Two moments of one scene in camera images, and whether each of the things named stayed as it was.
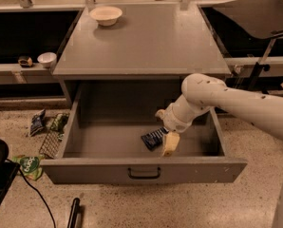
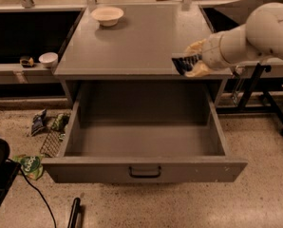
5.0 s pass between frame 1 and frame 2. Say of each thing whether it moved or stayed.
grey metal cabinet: stayed
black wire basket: stayed
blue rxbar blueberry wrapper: moved
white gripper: moved
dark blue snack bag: stayed
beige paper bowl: stayed
